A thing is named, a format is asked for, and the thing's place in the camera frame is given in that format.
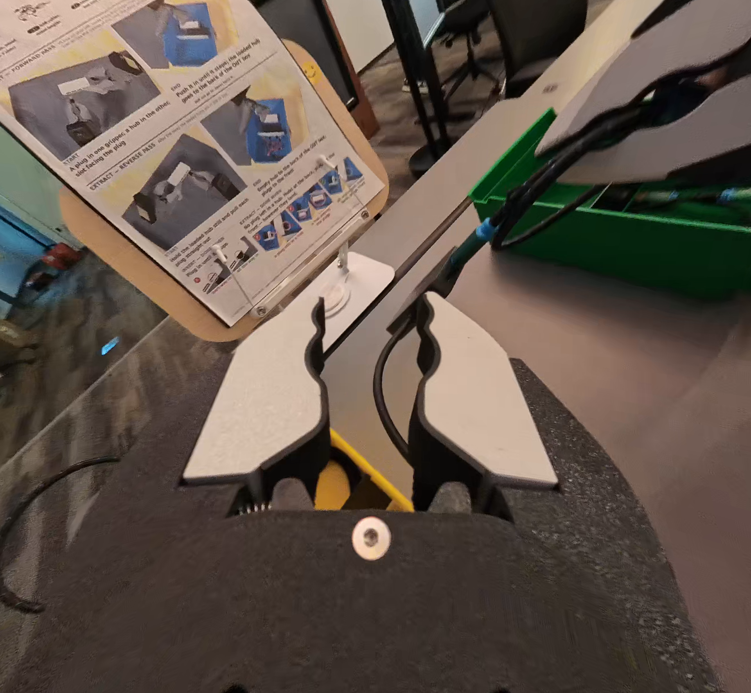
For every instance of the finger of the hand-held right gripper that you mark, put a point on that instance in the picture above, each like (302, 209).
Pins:
(645, 60)
(669, 153)

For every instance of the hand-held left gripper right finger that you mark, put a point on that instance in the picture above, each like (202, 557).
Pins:
(487, 412)

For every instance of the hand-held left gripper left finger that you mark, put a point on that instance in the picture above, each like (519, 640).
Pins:
(252, 412)

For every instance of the green plastic bin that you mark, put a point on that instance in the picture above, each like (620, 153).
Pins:
(622, 241)

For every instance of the yellow plastic bin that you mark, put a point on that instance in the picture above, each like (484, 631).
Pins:
(352, 482)

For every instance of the white stand base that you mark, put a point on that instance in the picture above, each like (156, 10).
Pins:
(340, 288)

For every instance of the instruction sheet on stand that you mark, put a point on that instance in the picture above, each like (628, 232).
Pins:
(117, 271)

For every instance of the red floor canister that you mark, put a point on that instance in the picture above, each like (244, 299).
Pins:
(59, 257)

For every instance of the printed instruction sheet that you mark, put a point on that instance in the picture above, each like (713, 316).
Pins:
(176, 118)

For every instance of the yellow smiley sticker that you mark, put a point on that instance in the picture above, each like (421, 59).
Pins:
(309, 70)

